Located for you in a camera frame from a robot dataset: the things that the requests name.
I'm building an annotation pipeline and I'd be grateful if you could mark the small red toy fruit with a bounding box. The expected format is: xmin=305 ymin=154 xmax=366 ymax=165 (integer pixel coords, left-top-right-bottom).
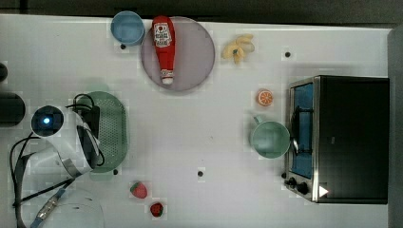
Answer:
xmin=149 ymin=202 xmax=163 ymax=218

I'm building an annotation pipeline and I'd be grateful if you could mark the purple plate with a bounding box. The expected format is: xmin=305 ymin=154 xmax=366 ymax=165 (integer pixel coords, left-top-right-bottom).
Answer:
xmin=141 ymin=16 xmax=215 ymax=92

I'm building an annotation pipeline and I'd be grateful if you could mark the blue bowl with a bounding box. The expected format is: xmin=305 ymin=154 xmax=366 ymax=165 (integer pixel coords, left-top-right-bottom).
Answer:
xmin=110 ymin=10 xmax=145 ymax=47

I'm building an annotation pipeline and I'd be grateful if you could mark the toaster oven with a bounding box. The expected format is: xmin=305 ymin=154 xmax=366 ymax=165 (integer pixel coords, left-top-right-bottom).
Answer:
xmin=282 ymin=75 xmax=390 ymax=204

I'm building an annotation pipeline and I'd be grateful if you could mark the toy orange slice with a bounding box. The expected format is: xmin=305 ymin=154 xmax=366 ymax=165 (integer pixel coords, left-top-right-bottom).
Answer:
xmin=256 ymin=88 xmax=274 ymax=106

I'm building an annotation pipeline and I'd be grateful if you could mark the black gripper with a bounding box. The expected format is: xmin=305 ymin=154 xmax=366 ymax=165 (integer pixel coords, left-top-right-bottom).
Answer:
xmin=74 ymin=105 xmax=101 ymax=138

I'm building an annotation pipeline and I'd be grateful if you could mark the green mug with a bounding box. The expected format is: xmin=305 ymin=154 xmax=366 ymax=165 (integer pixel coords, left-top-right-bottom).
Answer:
xmin=249 ymin=116 xmax=290 ymax=159

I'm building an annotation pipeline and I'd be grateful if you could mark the toy strawberry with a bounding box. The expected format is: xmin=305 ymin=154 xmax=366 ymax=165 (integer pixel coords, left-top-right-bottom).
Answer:
xmin=130 ymin=181 xmax=148 ymax=199

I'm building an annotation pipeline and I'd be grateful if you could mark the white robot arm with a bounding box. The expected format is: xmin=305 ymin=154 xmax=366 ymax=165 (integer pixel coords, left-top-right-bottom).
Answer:
xmin=10 ymin=105 xmax=100 ymax=228

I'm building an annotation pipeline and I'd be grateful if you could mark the green plastic strainer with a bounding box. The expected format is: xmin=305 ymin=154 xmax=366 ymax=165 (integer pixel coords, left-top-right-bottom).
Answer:
xmin=73 ymin=89 xmax=128 ymax=181

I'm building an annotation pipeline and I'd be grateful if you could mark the toy banana bunch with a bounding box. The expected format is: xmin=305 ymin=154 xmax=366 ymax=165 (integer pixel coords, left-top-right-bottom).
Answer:
xmin=221 ymin=34 xmax=255 ymax=65

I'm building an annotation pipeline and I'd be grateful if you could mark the black pot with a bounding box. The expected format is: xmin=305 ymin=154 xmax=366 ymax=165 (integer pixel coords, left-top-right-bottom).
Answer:
xmin=0 ymin=63 xmax=8 ymax=82

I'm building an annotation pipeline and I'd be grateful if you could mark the red ketchup bottle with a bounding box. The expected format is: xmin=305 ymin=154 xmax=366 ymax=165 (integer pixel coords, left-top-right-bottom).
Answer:
xmin=151 ymin=15 xmax=176 ymax=85

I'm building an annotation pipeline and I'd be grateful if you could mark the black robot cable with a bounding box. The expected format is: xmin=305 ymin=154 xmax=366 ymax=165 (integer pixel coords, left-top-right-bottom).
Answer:
xmin=9 ymin=93 xmax=106 ymax=228

